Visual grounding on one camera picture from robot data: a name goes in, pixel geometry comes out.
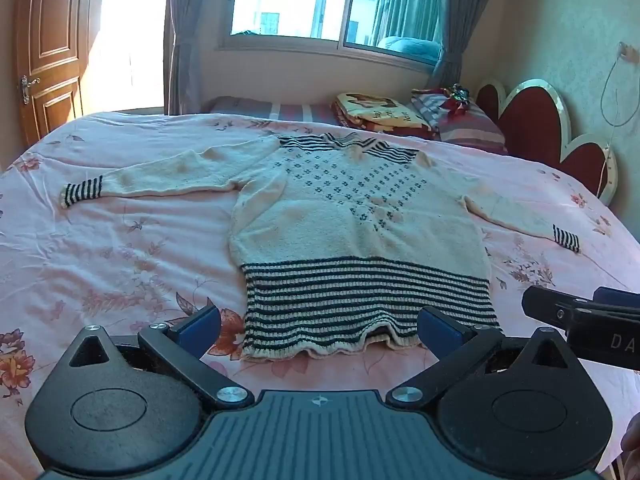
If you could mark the striped red folded blanket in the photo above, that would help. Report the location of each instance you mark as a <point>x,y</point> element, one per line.
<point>470,127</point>

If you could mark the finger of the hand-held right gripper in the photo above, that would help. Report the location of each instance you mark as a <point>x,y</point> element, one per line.
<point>557,309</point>
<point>617,297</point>

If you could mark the wooden door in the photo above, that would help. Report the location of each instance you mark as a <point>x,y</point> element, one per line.
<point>52,50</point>

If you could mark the red petal-shaped headboard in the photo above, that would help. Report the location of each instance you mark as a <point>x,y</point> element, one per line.
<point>535,120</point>

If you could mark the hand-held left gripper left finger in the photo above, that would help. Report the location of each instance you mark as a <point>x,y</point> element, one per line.
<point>199,330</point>

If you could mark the sliding glass window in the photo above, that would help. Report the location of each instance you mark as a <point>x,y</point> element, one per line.
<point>310,0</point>

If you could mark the pink floral bed sheet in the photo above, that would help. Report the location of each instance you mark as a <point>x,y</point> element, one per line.
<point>125,260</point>

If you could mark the grey pink striped mattress sheet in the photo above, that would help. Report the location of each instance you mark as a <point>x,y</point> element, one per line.
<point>280,109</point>

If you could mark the person's right hand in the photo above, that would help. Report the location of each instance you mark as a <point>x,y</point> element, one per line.
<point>632,440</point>

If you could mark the yellow red folded blanket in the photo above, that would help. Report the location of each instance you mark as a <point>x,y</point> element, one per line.
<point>380,112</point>

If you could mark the cream striped knitted sweater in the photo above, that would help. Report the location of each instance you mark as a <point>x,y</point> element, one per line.
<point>350,220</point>

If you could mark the colourful ornament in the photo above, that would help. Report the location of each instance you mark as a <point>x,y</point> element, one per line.
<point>456,97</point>

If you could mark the grey curtain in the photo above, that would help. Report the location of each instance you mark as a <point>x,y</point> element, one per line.
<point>187,35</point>
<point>467,25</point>

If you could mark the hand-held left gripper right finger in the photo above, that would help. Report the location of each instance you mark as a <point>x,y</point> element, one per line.
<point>440,331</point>

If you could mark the blue cushion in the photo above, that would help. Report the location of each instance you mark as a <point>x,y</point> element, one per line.
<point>410,47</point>

